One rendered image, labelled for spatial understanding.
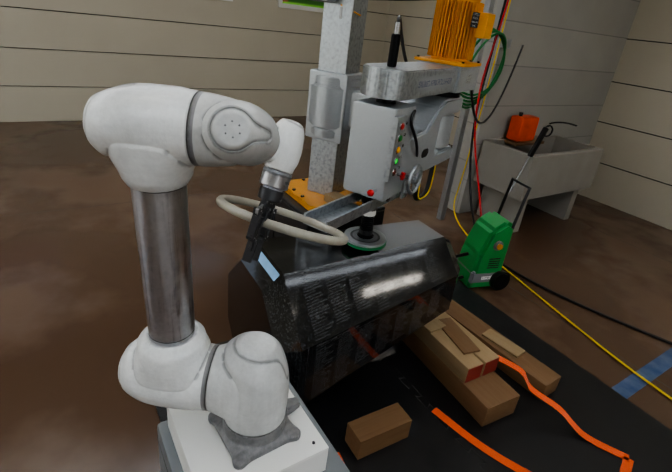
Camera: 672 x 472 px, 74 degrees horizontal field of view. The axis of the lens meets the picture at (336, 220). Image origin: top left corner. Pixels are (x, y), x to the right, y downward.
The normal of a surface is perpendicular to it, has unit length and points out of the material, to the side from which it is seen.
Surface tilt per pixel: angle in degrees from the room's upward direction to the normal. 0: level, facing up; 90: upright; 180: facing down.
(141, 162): 99
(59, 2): 90
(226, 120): 75
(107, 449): 0
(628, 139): 90
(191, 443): 1
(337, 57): 90
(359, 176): 90
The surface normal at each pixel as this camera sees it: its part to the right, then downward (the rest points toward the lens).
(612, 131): -0.84, 0.14
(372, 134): -0.56, 0.29
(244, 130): 0.08, 0.15
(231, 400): -0.09, 0.29
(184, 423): 0.11, -0.91
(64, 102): 0.54, 0.40
